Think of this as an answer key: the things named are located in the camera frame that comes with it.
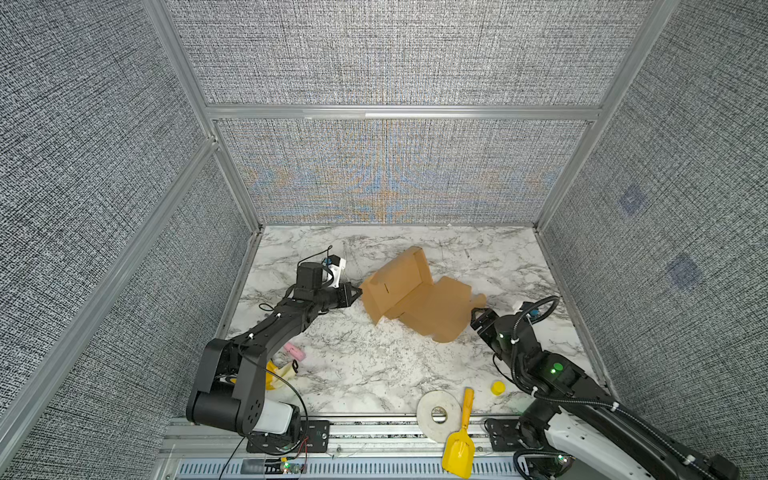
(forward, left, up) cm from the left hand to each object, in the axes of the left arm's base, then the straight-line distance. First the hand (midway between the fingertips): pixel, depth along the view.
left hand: (361, 292), depth 87 cm
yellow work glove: (-21, +23, -9) cm, 32 cm away
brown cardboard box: (+5, -13, -7) cm, 16 cm away
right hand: (-11, -31, +3) cm, 33 cm away
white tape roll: (-35, -18, -11) cm, 41 cm away
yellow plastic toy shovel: (-39, -22, -9) cm, 46 cm away
